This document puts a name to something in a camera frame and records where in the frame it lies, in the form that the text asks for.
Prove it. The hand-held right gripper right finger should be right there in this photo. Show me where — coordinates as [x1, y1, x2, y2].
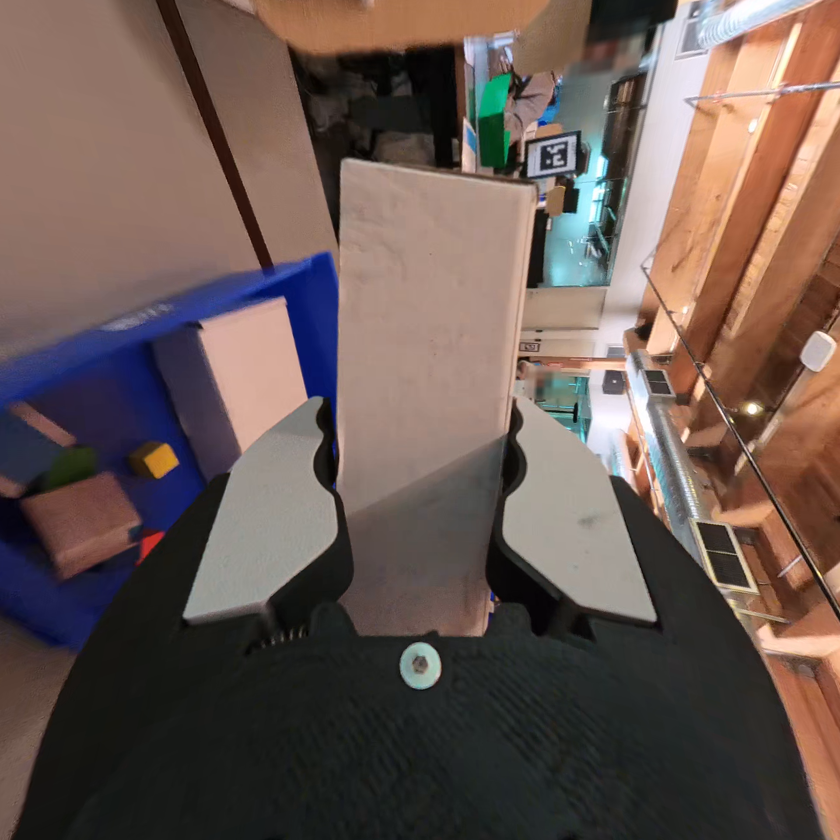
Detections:
[487, 397, 658, 624]

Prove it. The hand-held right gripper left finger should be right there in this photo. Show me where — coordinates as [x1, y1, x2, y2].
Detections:
[182, 395, 355, 624]

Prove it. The yellow cube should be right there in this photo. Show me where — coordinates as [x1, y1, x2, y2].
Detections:
[128, 441, 180, 480]

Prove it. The white cardboard mailer box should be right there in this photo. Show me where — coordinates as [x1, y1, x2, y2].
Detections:
[152, 295, 309, 463]
[336, 157, 539, 636]

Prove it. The blue plastic bin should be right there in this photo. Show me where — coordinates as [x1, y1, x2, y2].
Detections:
[0, 252, 339, 651]

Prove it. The brown block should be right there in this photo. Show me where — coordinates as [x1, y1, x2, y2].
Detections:
[20, 471, 143, 581]

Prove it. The green cube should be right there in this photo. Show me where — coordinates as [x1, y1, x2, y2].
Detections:
[39, 446, 99, 493]

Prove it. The blue tan wooden block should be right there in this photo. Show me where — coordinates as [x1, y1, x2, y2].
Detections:
[0, 402, 78, 500]

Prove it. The black white marker sign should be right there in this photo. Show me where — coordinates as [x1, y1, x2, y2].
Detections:
[525, 130, 584, 180]

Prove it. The green panel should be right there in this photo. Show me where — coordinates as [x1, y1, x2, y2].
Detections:
[477, 72, 515, 168]

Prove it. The silver ventilation duct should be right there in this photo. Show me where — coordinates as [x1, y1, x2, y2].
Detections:
[626, 351, 765, 595]

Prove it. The white wireless access point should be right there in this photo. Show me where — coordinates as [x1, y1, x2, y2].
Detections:
[799, 331, 837, 371]

